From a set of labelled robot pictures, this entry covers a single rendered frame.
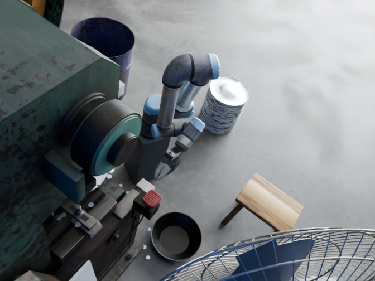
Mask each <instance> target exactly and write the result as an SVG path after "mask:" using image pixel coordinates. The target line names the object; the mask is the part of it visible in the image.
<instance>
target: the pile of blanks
mask: <svg viewBox="0 0 375 281"><path fill-rule="evenodd" d="M245 104H246V102H245V103H244V104H243V105H240V106H230V105H225V104H223V103H221V102H219V101H218V100H216V98H215V97H213V95H212V94H211V92H210V85H209V88H208V91H207V94H206V96H205V99H204V102H203V105H202V107H201V110H200V113H199V119H200V120H201V121H202V122H203V123H204V124H205V127H204V129H205V130H208V132H210V133H213V134H216V135H225V134H228V133H230V132H231V131H232V130H233V128H234V127H235V125H236V123H237V121H238V119H239V117H240V115H241V113H242V110H243V109H244V106H245Z"/></svg>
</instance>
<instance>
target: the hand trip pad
mask: <svg viewBox="0 0 375 281"><path fill-rule="evenodd" d="M160 200H161V195H160V194H159V193H157V192H156V191H155V190H149V191H148V192H147V193H146V194H145V195H144V196H143V198H142V202H143V203H144V204H145V205H147V206H148V207H150V208H154V207H155V206H156V205H157V204H158V202H159V201H160Z"/></svg>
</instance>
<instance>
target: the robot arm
mask: <svg viewBox="0 0 375 281"><path fill-rule="evenodd" d="M219 75H220V64H219V59H218V57H217V55H216V54H209V53H207V54H181V55H179V56H177V57H175V58H174V59H173V60H171V62H170V63H169V64H168V65H167V67H166V69H165V71H164V74H163V76H162V83H163V90H162V96H161V95H158V94H155V95H151V96H149V97H148V98H147V99H146V101H145V104H144V106H143V114H142V118H141V119H142V122H141V123H142V125H141V131H140V135H141V136H143V137H144V138H147V139H156V138H161V139H162V138H169V137H178V139H177V140H176V142H175V145H177V147H176V146H174V147H173V148H171V149H169V150H168V151H166V152H165V154H164V155H162V157H161V158H160V159H159V160H158V162H157V166H156V170H155V181H159V180H161V179H163V178H164V177H166V176H167V175H169V174H170V173H172V172H173V171H174V170H175V169H176V168H177V166H178V165H179V164H180V163H181V161H180V159H179V158H180V157H181V156H182V154H183V153H184V152H186V151H187V150H188V149H189V148H190V147H191V145H192V144H193V142H194V141H195V140H196V139H197V137H198V136H199V134H200V133H201V132H202V131H203V129H204V127H205V124H204V123H203V122H202V121H201V120H200V119H198V118H196V117H193V118H192V120H191V121H190V122H188V121H181V122H174V123H173V122H172V121H173V119H181V118H183V119H185V118H189V117H191V116H192V115H193V113H194V101H193V100H194V98H195V97H196V95H197V94H198V92H199V90H200V89H201V87H202V86H206V85H207V84H208V83H209V81H210V80H216V79H218V77H219ZM180 88H181V89H180ZM164 163H165V164H167V165H168V166H169V167H165V166H164ZM177 163H178V164H177ZM164 167H165V169H164V171H163V172H162V173H161V174H160V172H161V170H162V169H163V168H164ZM159 174H160V175H159ZM158 175H159V176H158Z"/></svg>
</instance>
